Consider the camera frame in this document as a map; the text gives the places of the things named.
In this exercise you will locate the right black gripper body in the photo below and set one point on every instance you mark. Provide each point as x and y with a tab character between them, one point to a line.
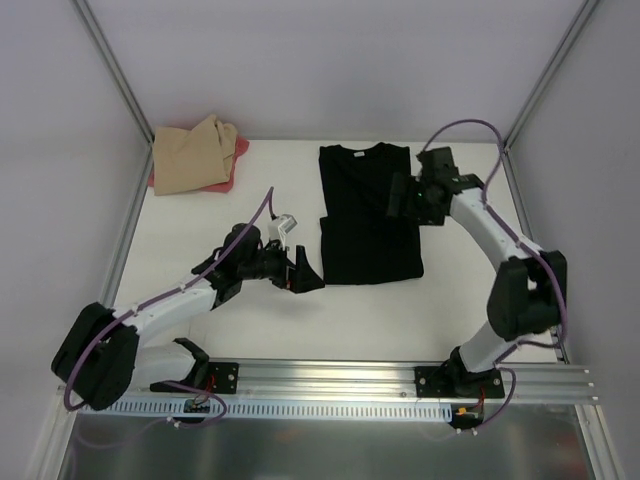
398	195

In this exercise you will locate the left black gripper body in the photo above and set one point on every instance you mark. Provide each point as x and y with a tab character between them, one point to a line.
289	268

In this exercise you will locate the black t shirt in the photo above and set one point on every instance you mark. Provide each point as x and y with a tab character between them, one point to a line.
360	243

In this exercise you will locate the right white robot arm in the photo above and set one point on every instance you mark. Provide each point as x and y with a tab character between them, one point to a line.
528	296

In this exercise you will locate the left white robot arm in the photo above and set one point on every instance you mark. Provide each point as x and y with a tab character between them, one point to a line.
107	351

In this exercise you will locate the beige folded t shirt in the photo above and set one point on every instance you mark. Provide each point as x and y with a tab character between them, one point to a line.
186	160

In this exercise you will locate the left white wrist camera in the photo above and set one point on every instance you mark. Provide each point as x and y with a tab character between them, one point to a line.
279	228

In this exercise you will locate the front aluminium rail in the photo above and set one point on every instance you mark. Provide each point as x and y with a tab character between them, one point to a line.
546	383

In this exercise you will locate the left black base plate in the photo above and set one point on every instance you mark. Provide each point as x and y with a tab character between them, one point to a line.
225	377

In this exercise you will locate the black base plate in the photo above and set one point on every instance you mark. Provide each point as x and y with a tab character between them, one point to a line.
441	381
225	377

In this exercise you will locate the white slotted cable duct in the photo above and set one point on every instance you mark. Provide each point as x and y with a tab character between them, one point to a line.
242	408

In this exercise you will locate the left side aluminium rail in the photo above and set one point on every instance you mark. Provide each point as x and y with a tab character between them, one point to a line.
115	267

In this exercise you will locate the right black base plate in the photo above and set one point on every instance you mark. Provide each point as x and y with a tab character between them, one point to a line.
441	381

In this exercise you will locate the right aluminium frame post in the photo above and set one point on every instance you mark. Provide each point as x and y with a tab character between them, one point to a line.
551	69

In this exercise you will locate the aluminium frame post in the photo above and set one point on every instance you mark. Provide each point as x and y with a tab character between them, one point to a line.
96	34
551	69

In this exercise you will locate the left aluminium frame post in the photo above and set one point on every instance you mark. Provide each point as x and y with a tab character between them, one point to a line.
96	34

